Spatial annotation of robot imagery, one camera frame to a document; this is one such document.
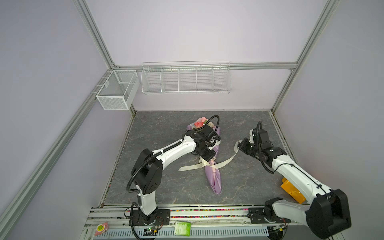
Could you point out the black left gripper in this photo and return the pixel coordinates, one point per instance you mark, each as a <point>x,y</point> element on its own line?
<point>208,157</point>

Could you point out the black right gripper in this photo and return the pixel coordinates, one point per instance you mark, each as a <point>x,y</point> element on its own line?
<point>242,145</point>

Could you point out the red pink fake rose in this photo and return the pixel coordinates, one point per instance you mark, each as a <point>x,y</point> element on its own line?
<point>199,124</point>

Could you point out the cream printed ribbon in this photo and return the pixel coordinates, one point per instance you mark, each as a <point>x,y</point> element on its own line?
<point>222,163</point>

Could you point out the pink purple wrapping paper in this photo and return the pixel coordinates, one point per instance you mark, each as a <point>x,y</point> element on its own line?
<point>213,175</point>

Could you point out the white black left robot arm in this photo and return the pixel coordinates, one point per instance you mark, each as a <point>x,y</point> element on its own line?
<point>146,175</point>

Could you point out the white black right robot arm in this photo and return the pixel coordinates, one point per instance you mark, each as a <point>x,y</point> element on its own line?
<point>327,211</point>

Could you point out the yellow snack bag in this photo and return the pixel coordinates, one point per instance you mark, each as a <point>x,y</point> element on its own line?
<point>288,187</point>

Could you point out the green small packet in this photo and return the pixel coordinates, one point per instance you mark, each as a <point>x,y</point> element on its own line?
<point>182,229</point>

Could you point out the white mesh box basket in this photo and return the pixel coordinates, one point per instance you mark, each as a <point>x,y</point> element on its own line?
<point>118,91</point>

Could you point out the pink green round toy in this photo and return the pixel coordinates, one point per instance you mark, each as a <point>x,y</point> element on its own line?
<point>101,228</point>

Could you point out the white wire shelf basket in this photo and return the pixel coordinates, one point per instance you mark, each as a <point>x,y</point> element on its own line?
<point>192,77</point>

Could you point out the white vented cable duct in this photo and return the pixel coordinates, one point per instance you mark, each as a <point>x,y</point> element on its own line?
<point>195,233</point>

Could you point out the aluminium enclosure frame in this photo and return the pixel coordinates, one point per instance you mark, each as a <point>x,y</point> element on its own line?
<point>50,63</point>

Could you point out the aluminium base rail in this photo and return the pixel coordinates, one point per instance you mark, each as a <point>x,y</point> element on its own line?
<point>198,216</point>

